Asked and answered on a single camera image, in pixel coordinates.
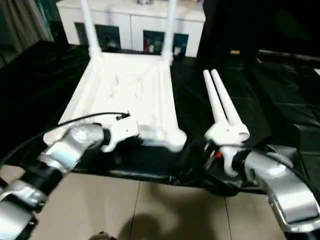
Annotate white plastic table top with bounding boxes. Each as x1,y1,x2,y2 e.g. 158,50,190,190
42,50,189,154

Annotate white plastic table leg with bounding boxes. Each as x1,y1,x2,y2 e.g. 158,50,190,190
202,70,232,137
162,0,179,64
79,0,104,59
210,68,250,142

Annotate black work mat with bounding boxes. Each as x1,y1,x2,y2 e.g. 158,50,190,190
0,39,320,197

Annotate white glass-door cabinet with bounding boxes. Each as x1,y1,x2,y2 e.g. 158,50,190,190
56,0,206,59

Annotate teal curtain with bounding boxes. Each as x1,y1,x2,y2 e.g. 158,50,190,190
36,0,60,36

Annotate grey curtain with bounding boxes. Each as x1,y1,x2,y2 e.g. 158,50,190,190
0,0,53,53

